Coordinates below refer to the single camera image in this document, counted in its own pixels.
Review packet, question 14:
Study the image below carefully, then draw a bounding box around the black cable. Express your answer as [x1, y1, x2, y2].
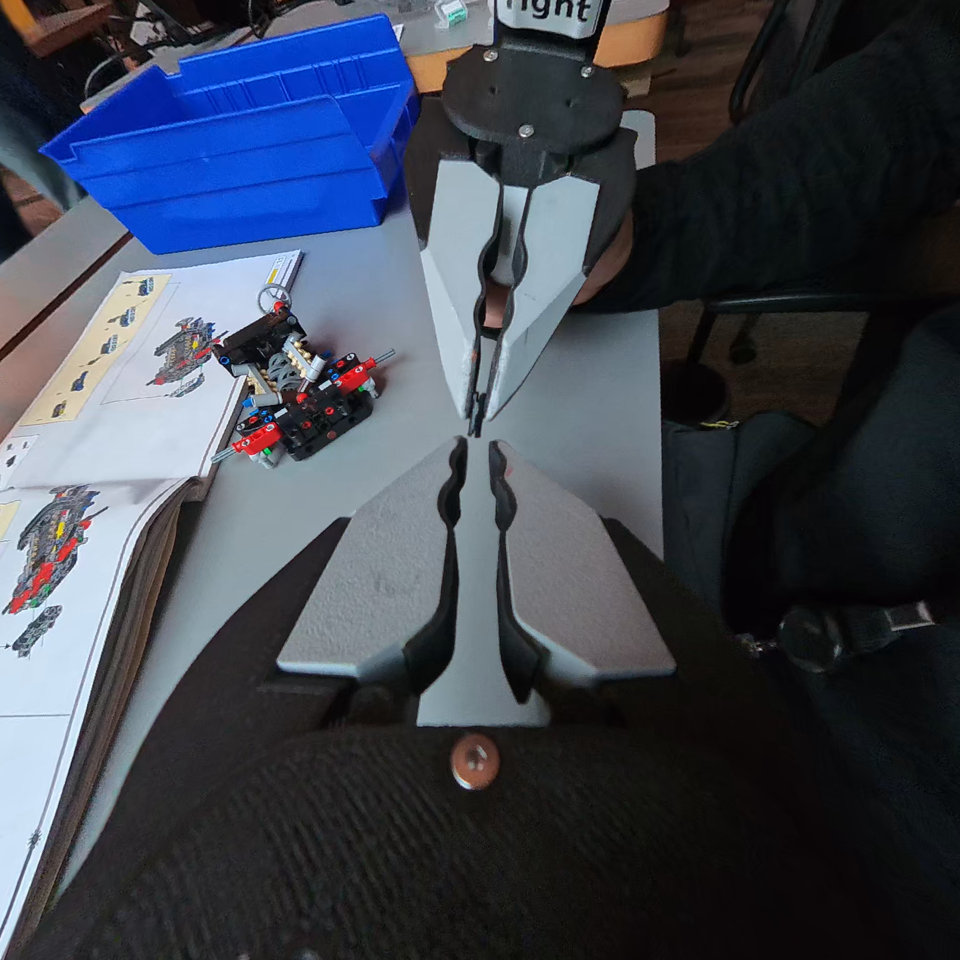
[84, 41, 162, 95]

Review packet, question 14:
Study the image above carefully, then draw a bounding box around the person's right forearm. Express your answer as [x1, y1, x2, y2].
[573, 41, 960, 316]

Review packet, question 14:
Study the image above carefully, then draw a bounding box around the person's dark clothing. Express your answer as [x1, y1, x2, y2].
[660, 303, 960, 826]

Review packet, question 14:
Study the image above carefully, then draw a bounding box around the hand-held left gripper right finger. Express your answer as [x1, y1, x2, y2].
[487, 440, 678, 705]

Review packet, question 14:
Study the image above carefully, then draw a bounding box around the lego instruction booklet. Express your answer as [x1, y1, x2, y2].
[0, 249, 305, 939]

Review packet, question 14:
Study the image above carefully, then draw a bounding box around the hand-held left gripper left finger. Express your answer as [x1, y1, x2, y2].
[276, 437, 468, 695]

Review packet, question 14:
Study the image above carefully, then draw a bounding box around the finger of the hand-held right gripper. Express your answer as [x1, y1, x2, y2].
[418, 156, 504, 439]
[477, 180, 603, 439]

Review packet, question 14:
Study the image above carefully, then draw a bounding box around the partly built lego model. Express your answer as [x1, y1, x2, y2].
[212, 285, 396, 470]

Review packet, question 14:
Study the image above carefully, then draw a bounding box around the black chair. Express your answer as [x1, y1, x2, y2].
[684, 288, 939, 369]

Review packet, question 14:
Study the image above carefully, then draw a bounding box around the black badge reel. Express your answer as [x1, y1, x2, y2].
[776, 600, 939, 672]

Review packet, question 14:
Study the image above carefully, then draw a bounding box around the person's right hand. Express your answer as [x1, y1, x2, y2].
[483, 213, 640, 331]

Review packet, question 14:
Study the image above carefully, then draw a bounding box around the blue plastic storage bin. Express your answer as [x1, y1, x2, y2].
[39, 15, 421, 256]

